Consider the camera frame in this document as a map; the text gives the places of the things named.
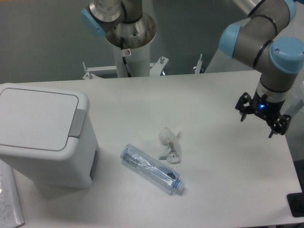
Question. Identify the white metal base frame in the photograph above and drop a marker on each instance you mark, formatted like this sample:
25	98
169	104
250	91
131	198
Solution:
127	68

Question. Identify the white Superior umbrella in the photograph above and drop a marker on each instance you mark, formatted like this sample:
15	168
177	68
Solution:
223	63

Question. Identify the white push-lid trash can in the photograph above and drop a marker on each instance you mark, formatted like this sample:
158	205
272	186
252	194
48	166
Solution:
46	134

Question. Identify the black device at edge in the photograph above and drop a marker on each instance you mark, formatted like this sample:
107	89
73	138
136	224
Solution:
296	204

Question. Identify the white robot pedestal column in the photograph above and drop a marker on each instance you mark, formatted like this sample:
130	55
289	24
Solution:
132	40

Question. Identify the crumpled clear plastic wrapper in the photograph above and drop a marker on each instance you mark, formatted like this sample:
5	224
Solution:
172	153

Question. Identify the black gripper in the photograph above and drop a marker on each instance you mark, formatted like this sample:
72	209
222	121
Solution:
266	110

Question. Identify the white paper notebook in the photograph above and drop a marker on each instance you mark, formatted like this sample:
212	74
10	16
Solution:
11	215

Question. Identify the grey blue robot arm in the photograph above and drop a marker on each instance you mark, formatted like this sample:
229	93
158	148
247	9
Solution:
257	45

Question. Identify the clear plastic water bottle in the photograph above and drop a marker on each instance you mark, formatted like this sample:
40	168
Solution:
155	171

